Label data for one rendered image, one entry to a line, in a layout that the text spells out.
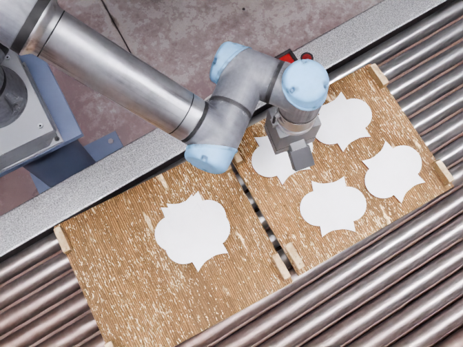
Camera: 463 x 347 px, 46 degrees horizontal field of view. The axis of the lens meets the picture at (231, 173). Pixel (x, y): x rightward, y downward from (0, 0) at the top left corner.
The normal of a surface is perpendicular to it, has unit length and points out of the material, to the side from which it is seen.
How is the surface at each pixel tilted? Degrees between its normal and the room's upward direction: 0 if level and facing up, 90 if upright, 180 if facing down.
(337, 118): 0
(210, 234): 0
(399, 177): 0
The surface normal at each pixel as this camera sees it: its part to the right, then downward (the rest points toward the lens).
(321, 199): 0.01, -0.25
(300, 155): 0.16, 0.18
